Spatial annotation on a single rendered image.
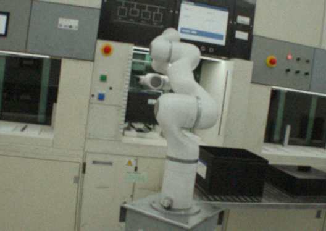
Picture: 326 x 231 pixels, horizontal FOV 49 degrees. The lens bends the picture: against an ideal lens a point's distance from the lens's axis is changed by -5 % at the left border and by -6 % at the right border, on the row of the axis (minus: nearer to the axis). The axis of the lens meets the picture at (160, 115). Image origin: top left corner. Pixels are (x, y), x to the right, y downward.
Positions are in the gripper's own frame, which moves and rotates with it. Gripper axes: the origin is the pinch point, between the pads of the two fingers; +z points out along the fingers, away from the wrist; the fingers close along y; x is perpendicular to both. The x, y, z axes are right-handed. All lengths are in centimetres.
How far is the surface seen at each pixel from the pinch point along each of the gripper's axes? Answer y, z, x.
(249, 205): 34, -92, -47
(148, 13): -8.5, -30.1, 36.0
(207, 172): 18, -78, -36
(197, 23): 20, -30, 35
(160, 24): -1.4, -30.1, 31.3
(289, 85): 83, -31, 9
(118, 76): -20.2, -29.3, 0.2
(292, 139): 122, 15, -29
